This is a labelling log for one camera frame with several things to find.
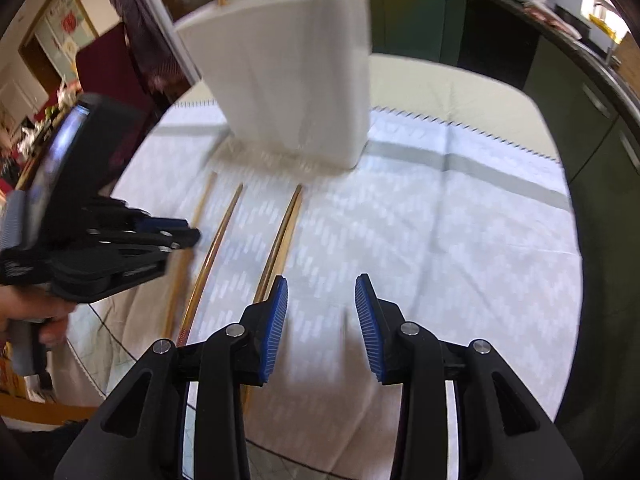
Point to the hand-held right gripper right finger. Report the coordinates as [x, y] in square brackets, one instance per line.
[367, 330]

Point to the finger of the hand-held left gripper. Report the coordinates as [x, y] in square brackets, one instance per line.
[130, 270]
[165, 230]

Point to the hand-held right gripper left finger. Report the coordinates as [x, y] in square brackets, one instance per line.
[277, 330]

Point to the white plastic utensil holder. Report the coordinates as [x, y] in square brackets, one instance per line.
[290, 75]

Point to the person's left hand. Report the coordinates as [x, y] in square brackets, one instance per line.
[30, 305]

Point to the assorted packets and bags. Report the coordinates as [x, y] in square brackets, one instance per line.
[30, 130]

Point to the red upholstered chair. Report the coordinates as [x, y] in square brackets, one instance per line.
[110, 70]

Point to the patterned tablecloth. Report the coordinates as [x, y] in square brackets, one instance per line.
[425, 240]

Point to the door with paper posters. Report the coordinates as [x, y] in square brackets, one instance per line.
[60, 25]

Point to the checked hanging apron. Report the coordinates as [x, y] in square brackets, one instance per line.
[140, 15]

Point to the person's dark clothing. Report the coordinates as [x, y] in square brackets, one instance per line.
[30, 452]

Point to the green base cabinets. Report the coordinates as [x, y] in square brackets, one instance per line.
[560, 85]

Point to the pink cloth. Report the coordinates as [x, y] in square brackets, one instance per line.
[557, 20]

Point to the yellow sink basket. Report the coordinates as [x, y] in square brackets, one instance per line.
[605, 25]

